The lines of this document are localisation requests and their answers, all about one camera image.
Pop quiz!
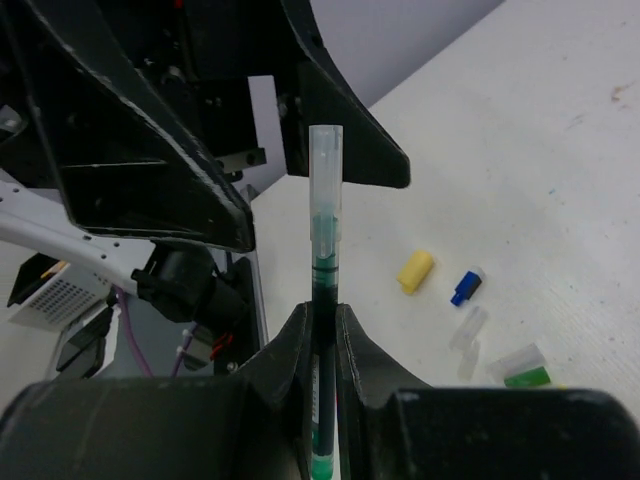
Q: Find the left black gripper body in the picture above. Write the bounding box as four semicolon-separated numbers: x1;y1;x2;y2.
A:
99;1;310;175

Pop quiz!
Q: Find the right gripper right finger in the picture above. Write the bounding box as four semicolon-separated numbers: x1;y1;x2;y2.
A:
335;304;431;479

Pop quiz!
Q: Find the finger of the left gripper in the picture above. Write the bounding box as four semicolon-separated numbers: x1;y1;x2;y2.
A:
281;1;411;189
1;1;255;253

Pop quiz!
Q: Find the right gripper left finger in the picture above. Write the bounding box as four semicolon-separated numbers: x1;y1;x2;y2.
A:
234;302;313;479

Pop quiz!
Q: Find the dark green clear highlighter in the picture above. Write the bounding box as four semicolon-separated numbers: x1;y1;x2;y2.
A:
309;125;343;479

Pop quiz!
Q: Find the clear highlighter cap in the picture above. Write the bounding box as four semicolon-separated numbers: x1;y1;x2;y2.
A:
457;340;481;381
449;306;488;351

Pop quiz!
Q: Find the yellow pen cap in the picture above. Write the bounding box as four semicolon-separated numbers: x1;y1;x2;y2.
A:
396;250;434;295

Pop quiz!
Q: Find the blue pen cap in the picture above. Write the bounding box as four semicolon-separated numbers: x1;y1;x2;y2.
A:
450;267;485;307

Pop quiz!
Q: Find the green marker cap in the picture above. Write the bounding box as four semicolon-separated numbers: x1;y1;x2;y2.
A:
503;366;551;388

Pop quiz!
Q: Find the white perforated box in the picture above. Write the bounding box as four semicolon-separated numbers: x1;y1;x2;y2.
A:
7;253;111;332

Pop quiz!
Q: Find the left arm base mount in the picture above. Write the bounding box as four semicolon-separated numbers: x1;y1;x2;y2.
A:
55;248;266;380

